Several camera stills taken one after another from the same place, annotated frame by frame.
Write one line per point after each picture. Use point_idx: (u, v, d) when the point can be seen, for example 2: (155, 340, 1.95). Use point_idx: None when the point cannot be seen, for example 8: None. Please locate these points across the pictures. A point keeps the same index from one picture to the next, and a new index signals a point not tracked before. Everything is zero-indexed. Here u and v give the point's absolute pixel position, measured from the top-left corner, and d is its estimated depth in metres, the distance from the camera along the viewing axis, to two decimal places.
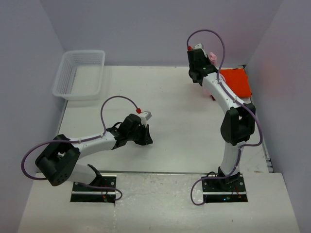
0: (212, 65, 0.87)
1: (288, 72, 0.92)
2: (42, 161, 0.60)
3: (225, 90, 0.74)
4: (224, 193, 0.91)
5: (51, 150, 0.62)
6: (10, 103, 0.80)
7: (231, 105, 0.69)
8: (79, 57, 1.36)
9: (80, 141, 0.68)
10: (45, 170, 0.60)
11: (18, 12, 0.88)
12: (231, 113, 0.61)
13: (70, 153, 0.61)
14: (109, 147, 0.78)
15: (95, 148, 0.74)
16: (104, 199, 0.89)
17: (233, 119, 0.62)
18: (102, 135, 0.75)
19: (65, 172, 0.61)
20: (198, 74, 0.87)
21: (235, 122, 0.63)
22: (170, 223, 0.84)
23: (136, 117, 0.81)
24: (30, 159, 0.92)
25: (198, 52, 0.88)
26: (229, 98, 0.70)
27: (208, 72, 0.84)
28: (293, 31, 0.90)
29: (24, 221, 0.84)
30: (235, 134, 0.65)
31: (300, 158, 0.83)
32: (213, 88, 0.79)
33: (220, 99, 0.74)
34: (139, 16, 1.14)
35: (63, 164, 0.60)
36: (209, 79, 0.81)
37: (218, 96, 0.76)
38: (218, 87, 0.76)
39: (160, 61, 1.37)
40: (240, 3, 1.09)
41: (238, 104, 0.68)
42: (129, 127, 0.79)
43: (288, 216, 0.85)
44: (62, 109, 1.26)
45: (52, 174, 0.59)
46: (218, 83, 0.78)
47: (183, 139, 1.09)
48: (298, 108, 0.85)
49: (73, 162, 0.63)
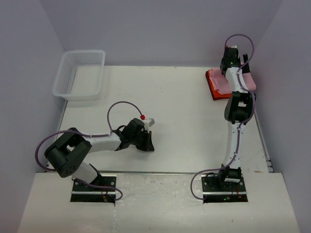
0: (238, 63, 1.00)
1: (288, 71, 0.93)
2: (52, 152, 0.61)
3: (239, 79, 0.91)
4: (224, 193, 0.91)
5: (61, 142, 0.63)
6: (9, 103, 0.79)
7: (237, 90, 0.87)
8: (79, 57, 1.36)
9: (91, 136, 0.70)
10: (55, 160, 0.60)
11: (18, 11, 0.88)
12: (234, 94, 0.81)
13: (81, 145, 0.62)
14: (112, 148, 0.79)
15: (103, 146, 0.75)
16: (104, 199, 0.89)
17: (234, 98, 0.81)
18: (109, 135, 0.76)
19: (74, 164, 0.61)
20: (224, 65, 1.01)
21: (234, 102, 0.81)
22: (170, 223, 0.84)
23: (140, 121, 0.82)
24: (29, 160, 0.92)
25: (233, 51, 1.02)
26: (238, 85, 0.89)
27: (233, 66, 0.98)
28: (293, 32, 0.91)
29: (24, 222, 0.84)
30: (232, 112, 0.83)
31: (300, 158, 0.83)
32: (231, 76, 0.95)
33: (232, 85, 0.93)
34: (139, 16, 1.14)
35: (73, 156, 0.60)
36: (231, 70, 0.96)
37: (232, 82, 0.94)
38: (234, 76, 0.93)
39: (160, 61, 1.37)
40: (241, 3, 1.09)
41: (243, 90, 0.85)
42: (133, 131, 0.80)
43: (288, 216, 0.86)
44: (62, 109, 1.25)
45: (61, 165, 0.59)
46: (236, 74, 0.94)
47: (183, 139, 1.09)
48: (299, 108, 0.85)
49: (83, 155, 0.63)
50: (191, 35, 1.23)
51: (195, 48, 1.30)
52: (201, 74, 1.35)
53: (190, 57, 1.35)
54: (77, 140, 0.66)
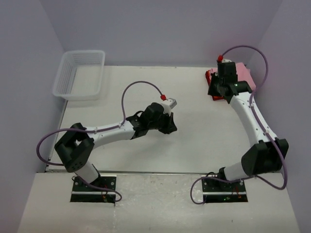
0: (245, 83, 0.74)
1: (289, 71, 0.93)
2: (60, 148, 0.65)
3: (257, 118, 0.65)
4: (224, 193, 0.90)
5: (68, 138, 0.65)
6: (9, 102, 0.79)
7: (260, 138, 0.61)
8: (79, 57, 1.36)
9: (95, 132, 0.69)
10: (63, 156, 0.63)
11: (18, 11, 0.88)
12: (259, 148, 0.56)
13: (84, 142, 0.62)
14: (127, 137, 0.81)
15: (112, 138, 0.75)
16: (104, 199, 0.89)
17: (260, 155, 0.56)
18: (120, 125, 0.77)
19: (79, 160, 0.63)
20: (227, 89, 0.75)
21: (261, 158, 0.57)
22: (170, 223, 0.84)
23: (157, 107, 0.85)
24: (29, 160, 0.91)
25: (229, 66, 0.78)
26: (258, 128, 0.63)
27: (238, 90, 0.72)
28: (293, 32, 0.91)
29: (23, 222, 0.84)
30: (257, 169, 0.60)
31: (300, 158, 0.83)
32: (241, 111, 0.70)
33: (248, 125, 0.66)
34: (139, 16, 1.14)
35: (77, 154, 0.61)
36: (239, 99, 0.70)
37: (246, 122, 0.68)
38: (250, 113, 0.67)
39: (160, 61, 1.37)
40: (240, 3, 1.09)
41: (268, 137, 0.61)
42: (150, 117, 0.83)
43: (287, 216, 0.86)
44: (62, 109, 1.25)
45: (67, 161, 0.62)
46: (250, 108, 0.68)
47: (184, 139, 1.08)
48: (300, 108, 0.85)
49: (87, 152, 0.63)
50: (190, 36, 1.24)
51: (196, 48, 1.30)
52: (201, 75, 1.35)
53: (189, 57, 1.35)
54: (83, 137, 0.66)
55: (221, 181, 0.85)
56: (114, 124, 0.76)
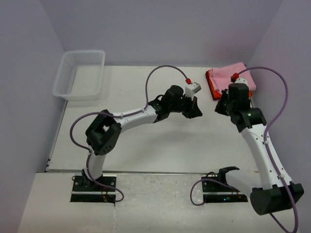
0: (258, 111, 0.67)
1: (289, 71, 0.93)
2: (91, 133, 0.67)
3: (271, 157, 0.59)
4: (224, 193, 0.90)
5: (97, 124, 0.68)
6: (10, 103, 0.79)
7: (273, 181, 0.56)
8: (79, 57, 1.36)
9: (122, 117, 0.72)
10: (94, 141, 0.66)
11: (18, 11, 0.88)
12: (272, 196, 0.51)
13: (113, 127, 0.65)
14: (150, 120, 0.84)
15: (137, 121, 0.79)
16: (104, 199, 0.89)
17: (272, 202, 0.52)
18: (143, 110, 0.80)
19: (110, 144, 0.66)
20: (239, 118, 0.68)
21: (274, 204, 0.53)
22: (170, 223, 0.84)
23: (178, 90, 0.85)
24: (29, 160, 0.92)
25: (243, 91, 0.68)
26: (272, 170, 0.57)
27: (252, 119, 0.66)
28: (293, 32, 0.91)
29: (23, 222, 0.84)
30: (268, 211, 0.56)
31: (300, 158, 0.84)
32: (253, 144, 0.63)
33: (261, 164, 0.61)
34: (139, 16, 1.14)
35: (108, 138, 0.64)
36: (252, 133, 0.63)
37: (259, 158, 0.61)
38: (263, 150, 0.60)
39: (160, 61, 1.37)
40: (241, 3, 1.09)
41: (282, 182, 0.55)
42: (170, 100, 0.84)
43: (287, 216, 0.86)
44: (62, 109, 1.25)
45: (98, 145, 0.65)
46: (263, 144, 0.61)
47: (184, 139, 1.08)
48: (300, 108, 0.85)
49: (116, 136, 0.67)
50: (191, 35, 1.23)
51: (196, 48, 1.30)
52: (201, 75, 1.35)
53: (189, 57, 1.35)
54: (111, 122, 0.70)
55: (221, 183, 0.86)
56: (138, 108, 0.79)
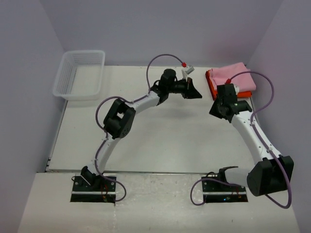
0: (244, 103, 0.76)
1: (290, 71, 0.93)
2: (108, 121, 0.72)
3: (259, 135, 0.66)
4: (224, 193, 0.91)
5: (113, 111, 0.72)
6: (10, 103, 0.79)
7: (264, 155, 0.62)
8: (79, 57, 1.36)
9: (133, 103, 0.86)
10: (112, 127, 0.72)
11: (18, 12, 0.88)
12: (264, 168, 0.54)
13: (129, 112, 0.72)
14: (154, 104, 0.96)
15: (145, 106, 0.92)
16: (104, 199, 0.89)
17: (264, 173, 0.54)
18: (148, 95, 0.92)
19: (127, 126, 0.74)
20: (228, 109, 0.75)
21: (267, 177, 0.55)
22: (170, 223, 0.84)
23: (171, 73, 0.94)
24: (29, 160, 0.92)
25: (229, 86, 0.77)
26: (261, 145, 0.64)
27: (239, 109, 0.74)
28: (293, 32, 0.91)
29: (23, 221, 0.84)
30: (265, 190, 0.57)
31: (300, 159, 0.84)
32: (242, 128, 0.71)
33: (251, 144, 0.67)
34: (139, 16, 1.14)
35: (126, 122, 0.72)
36: (240, 118, 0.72)
37: (249, 140, 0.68)
38: (251, 131, 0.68)
39: (160, 61, 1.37)
40: (241, 3, 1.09)
41: (271, 155, 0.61)
42: (167, 83, 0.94)
43: (287, 217, 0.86)
44: (62, 109, 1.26)
45: (118, 130, 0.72)
46: (251, 125, 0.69)
47: (184, 139, 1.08)
48: (301, 109, 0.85)
49: (131, 119, 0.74)
50: (191, 36, 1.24)
51: (196, 48, 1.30)
52: (201, 75, 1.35)
53: (189, 57, 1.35)
54: (123, 108, 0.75)
55: (222, 183, 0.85)
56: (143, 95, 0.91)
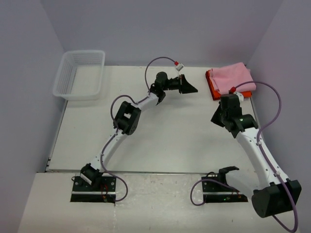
0: (250, 117, 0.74)
1: (290, 71, 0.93)
2: (117, 121, 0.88)
3: (266, 156, 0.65)
4: (224, 194, 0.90)
5: (121, 113, 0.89)
6: (9, 103, 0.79)
7: (270, 178, 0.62)
8: (79, 57, 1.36)
9: (137, 104, 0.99)
10: (121, 126, 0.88)
11: (18, 12, 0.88)
12: (271, 193, 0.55)
13: (134, 112, 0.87)
14: (154, 103, 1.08)
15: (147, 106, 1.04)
16: (104, 199, 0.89)
17: (271, 198, 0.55)
18: (148, 96, 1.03)
19: (134, 125, 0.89)
20: (233, 124, 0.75)
21: (274, 202, 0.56)
22: (170, 223, 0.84)
23: (162, 76, 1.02)
24: (29, 160, 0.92)
25: (233, 99, 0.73)
26: (268, 169, 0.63)
27: (245, 124, 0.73)
28: (293, 33, 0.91)
29: (23, 221, 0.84)
30: (270, 213, 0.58)
31: (300, 159, 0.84)
32: (249, 147, 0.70)
33: (258, 165, 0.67)
34: (139, 16, 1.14)
35: (132, 121, 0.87)
36: (246, 136, 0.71)
37: (255, 160, 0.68)
38: (258, 152, 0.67)
39: (160, 61, 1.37)
40: (241, 3, 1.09)
41: (279, 179, 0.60)
42: (161, 86, 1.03)
43: (288, 217, 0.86)
44: (62, 109, 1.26)
45: (126, 128, 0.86)
46: (257, 145, 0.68)
47: (184, 139, 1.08)
48: (301, 109, 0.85)
49: (138, 118, 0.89)
50: (191, 36, 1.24)
51: (196, 48, 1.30)
52: (201, 74, 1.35)
53: (189, 57, 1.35)
54: (130, 109, 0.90)
55: (222, 183, 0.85)
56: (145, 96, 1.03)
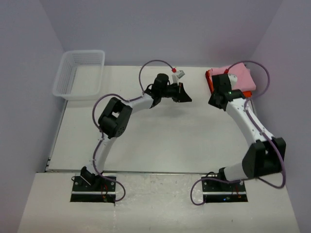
0: (238, 91, 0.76)
1: (289, 71, 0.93)
2: (104, 119, 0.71)
3: (252, 119, 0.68)
4: (224, 193, 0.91)
5: (109, 110, 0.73)
6: (9, 103, 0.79)
7: (257, 137, 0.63)
8: (79, 57, 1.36)
9: (129, 102, 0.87)
10: (108, 125, 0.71)
11: (18, 12, 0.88)
12: (257, 149, 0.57)
13: (125, 109, 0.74)
14: (147, 107, 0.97)
15: (138, 106, 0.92)
16: (104, 199, 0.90)
17: (258, 153, 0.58)
18: (142, 96, 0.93)
19: (123, 125, 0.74)
20: (222, 97, 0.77)
21: (261, 158, 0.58)
22: (170, 223, 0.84)
23: (164, 76, 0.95)
24: (29, 160, 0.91)
25: (223, 76, 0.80)
26: (255, 129, 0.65)
27: (233, 97, 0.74)
28: (293, 32, 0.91)
29: (23, 221, 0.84)
30: (258, 171, 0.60)
31: (300, 158, 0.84)
32: (236, 114, 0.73)
33: (245, 128, 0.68)
34: (139, 16, 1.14)
35: (122, 120, 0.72)
36: (233, 104, 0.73)
37: (242, 124, 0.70)
38: (245, 116, 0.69)
39: (160, 60, 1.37)
40: (241, 3, 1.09)
41: (265, 137, 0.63)
42: (160, 87, 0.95)
43: (288, 216, 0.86)
44: (62, 109, 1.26)
45: (114, 127, 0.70)
46: (244, 111, 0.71)
47: (183, 139, 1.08)
48: (300, 109, 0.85)
49: (128, 118, 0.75)
50: (191, 35, 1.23)
51: (195, 48, 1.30)
52: (200, 74, 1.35)
53: (189, 57, 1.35)
54: (119, 107, 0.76)
55: (221, 180, 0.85)
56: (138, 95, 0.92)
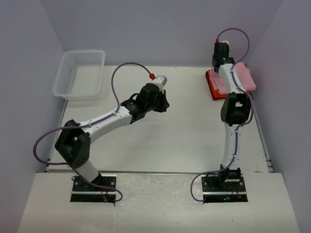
0: (231, 59, 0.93)
1: (289, 70, 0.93)
2: (60, 147, 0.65)
3: (234, 78, 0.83)
4: (224, 193, 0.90)
5: (64, 137, 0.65)
6: (9, 103, 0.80)
7: (233, 91, 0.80)
8: (79, 57, 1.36)
9: (91, 125, 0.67)
10: (64, 155, 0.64)
11: (18, 13, 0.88)
12: (230, 98, 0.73)
13: (80, 139, 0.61)
14: (127, 123, 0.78)
15: (110, 126, 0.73)
16: (104, 199, 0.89)
17: (231, 101, 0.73)
18: (115, 113, 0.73)
19: (81, 155, 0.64)
20: (216, 62, 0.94)
21: (232, 104, 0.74)
22: (170, 223, 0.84)
23: (152, 88, 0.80)
24: (29, 160, 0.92)
25: (223, 45, 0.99)
26: (233, 85, 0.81)
27: (226, 62, 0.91)
28: (293, 32, 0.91)
29: (23, 222, 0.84)
30: (230, 116, 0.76)
31: (300, 159, 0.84)
32: (224, 75, 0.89)
33: (227, 85, 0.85)
34: (139, 16, 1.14)
35: (76, 151, 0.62)
36: (224, 67, 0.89)
37: (227, 82, 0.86)
38: (230, 76, 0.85)
39: (160, 61, 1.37)
40: (240, 3, 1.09)
41: (239, 91, 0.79)
42: (146, 98, 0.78)
43: (288, 216, 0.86)
44: (62, 109, 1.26)
45: (69, 159, 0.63)
46: (231, 72, 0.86)
47: (183, 139, 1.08)
48: (300, 108, 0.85)
49: (87, 146, 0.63)
50: (191, 36, 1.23)
51: (195, 48, 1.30)
52: (201, 74, 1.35)
53: (189, 57, 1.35)
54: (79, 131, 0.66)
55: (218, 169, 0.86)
56: (109, 112, 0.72)
